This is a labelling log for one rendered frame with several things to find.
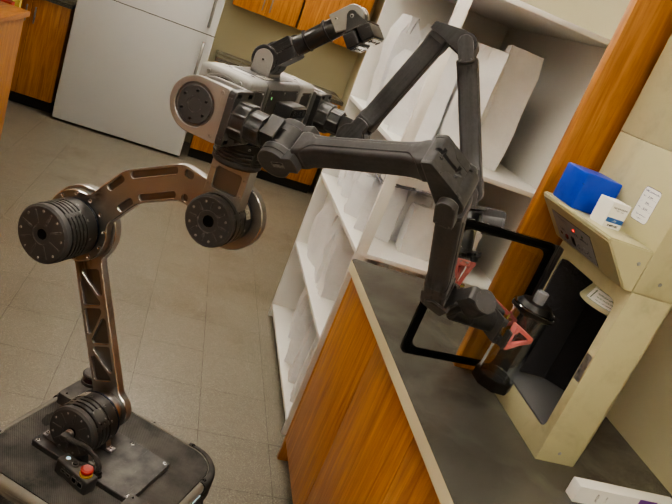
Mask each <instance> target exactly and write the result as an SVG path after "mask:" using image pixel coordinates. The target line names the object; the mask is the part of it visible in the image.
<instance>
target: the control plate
mask: <svg viewBox="0 0 672 504"><path fill-rule="evenodd" d="M552 212H553V215H554V218H555V221H556V224H557V227H558V230H559V234H560V237H562V238H563V239H564V240H565V241H567V242H568V243H569V244H570V245H571V246H573V247H574V248H575V249H576V250H578V251H579V252H580V253H581V254H582V255H584V256H585V257H586V258H587V259H589V260H590V261H591V262H592V263H593V264H595V265H596V266H597V267H598V263H597V260H596V257H595V253H594V250H593V246H592V243H591V240H590V237H589V236H588V235H587V234H585V233H584V232H583V231H581V230H580V229H579V228H577V227H576V226H575V225H573V224H572V223H571V222H569V221H568V220H567V219H565V218H564V217H563V216H561V215H560V214H559V213H557V212H556V211H555V210H553V209H552ZM572 229H573V230H574V232H575V233H574V232H573V231H572ZM561 230H562V232H563V234H562V233H561ZM565 234H567V235H568V237H569V239H567V238H566V237H565ZM581 235H582V237H583V239H582V238H581ZM571 236H572V237H573V238H574V240H575V243H576V246H575V245H574V244H573V243H572V239H571ZM578 243H579V245H580V247H579V246H578V247H577V245H578ZM583 247H584V249H585V251H584V250H582V249H583ZM588 251H589V253H590V255H589V254H588V255H587V253H588Z"/></svg>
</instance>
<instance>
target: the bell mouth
mask: <svg viewBox="0 0 672 504"><path fill-rule="evenodd" d="M580 296H581V297H582V299H583V300H584V301H585V302H586V303H588V304H589V305H590V306H592V307H593V308H594V309H596V310H597V311H599V312H601V313H602V314H604V315H606V316H608V315H609V313H610V311H611V309H612V307H613V300H612V298H611V297H610V296H609V295H607V294H606V293H605V292H604V291H603V290H602V289H601V288H599V287H598V286H597V285H596V284H595V283H594V282H593V283H592V284H590V285H589V286H588V287H586V288H585V289H584V290H582V291H581V292H580Z"/></svg>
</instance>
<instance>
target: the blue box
mask: <svg viewBox="0 0 672 504"><path fill-rule="evenodd" d="M563 172H564V173H563V175H562V177H561V179H560V181H559V182H558V184H557V186H556V188H555V190H554V192H553V195H554V196H556V197H557V198H558V199H560V200H561V201H563V202H564V203H565V204H567V205H568V206H570V207H571V208H574V209H577V210H580V211H582V212H585V213H588V214H591V213H592V211H593V210H594V208H595V206H596V204H597V202H598V200H599V198H600V196H601V195H602V194H603V195H606V196H609V197H611V198H614V199H616V197H618V194H619V192H620V190H621V188H622V185H621V184H620V183H618V182H616V181H614V180H612V179H611V178H609V177H607V176H605V175H603V174H602V173H599V172H596V171H594V170H591V169H588V168H585V167H583V166H580V165H577V164H575V163H572V162H569V163H568V165H567V167H566V169H565V171H563Z"/></svg>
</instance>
